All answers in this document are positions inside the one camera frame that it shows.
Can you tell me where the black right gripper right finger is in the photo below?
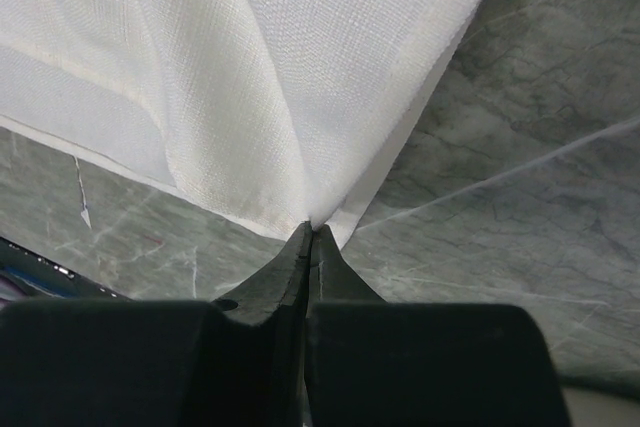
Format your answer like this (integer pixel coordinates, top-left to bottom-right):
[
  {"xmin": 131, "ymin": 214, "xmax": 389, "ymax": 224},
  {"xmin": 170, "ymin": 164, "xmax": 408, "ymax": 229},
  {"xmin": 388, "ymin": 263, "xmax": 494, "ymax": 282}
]
[{"xmin": 305, "ymin": 227, "xmax": 570, "ymax": 426}]

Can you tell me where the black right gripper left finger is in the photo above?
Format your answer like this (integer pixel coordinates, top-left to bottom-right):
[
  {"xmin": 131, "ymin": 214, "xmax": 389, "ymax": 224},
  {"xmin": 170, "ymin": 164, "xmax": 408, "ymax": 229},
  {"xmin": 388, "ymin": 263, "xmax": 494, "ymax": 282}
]
[{"xmin": 1, "ymin": 223, "xmax": 313, "ymax": 426}]

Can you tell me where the white cloth napkin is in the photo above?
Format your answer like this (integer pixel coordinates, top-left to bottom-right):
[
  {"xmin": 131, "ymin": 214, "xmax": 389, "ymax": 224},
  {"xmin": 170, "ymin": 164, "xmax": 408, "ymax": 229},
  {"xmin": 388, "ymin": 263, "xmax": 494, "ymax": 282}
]
[{"xmin": 1, "ymin": 0, "xmax": 481, "ymax": 245}]

